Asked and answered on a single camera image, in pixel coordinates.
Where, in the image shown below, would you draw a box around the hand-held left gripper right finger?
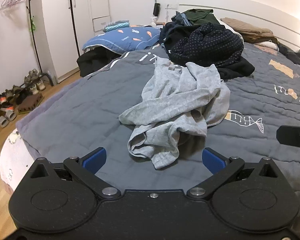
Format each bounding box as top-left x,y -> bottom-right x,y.
187,147 -> 280,201

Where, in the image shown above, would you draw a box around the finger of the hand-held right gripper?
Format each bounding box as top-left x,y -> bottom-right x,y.
276,125 -> 300,153

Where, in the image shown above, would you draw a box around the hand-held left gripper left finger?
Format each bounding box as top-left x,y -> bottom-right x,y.
27,147 -> 122,200

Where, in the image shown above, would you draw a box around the grey t-shirt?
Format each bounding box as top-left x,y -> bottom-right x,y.
118,56 -> 231,170

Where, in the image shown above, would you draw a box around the pile of dark clothes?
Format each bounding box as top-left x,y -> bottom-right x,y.
277,44 -> 300,68

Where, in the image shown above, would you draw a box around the folded brown and beige clothes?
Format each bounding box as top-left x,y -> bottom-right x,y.
220,17 -> 275,43

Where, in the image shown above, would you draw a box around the black clothes rack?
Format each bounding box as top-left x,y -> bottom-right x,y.
0,0 -> 56,87

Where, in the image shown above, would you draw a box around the grey quilted fish-print blanket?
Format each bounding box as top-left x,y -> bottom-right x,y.
15,41 -> 300,188

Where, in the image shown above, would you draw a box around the beige pink folded cloth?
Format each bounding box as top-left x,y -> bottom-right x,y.
255,41 -> 280,53

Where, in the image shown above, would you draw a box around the white printed bed sheet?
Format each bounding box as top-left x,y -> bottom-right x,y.
0,127 -> 38,193

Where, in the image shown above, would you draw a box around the black garment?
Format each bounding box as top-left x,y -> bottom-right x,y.
216,56 -> 255,79

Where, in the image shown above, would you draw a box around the black cloth beside bed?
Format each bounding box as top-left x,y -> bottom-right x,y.
77,47 -> 123,78

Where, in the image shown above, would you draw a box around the row of shoes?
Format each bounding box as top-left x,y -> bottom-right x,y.
0,68 -> 47,128

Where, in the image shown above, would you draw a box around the navy dotted garment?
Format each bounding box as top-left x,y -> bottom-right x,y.
169,22 -> 245,68

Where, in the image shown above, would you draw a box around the white folded garment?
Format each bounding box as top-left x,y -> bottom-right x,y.
219,20 -> 243,40

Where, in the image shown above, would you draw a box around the blue carrot-print pillow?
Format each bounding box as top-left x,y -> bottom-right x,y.
82,26 -> 162,53

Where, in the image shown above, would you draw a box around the white bed headboard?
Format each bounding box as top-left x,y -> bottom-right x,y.
176,0 -> 300,53

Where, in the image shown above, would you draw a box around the white wardrobe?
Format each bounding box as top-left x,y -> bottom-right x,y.
41,0 -> 112,82

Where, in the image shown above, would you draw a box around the dark navy cloth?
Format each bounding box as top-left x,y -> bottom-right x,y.
159,21 -> 190,47

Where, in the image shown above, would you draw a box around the teal chevron cloth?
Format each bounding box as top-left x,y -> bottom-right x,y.
104,20 -> 130,32

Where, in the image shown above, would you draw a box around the dark green garment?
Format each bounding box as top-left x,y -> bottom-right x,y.
184,9 -> 222,27

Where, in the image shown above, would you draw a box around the blue denim garment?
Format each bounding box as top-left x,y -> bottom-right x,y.
171,12 -> 193,27

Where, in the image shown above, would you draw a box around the green hanging ornament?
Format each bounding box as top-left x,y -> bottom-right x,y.
29,16 -> 38,33

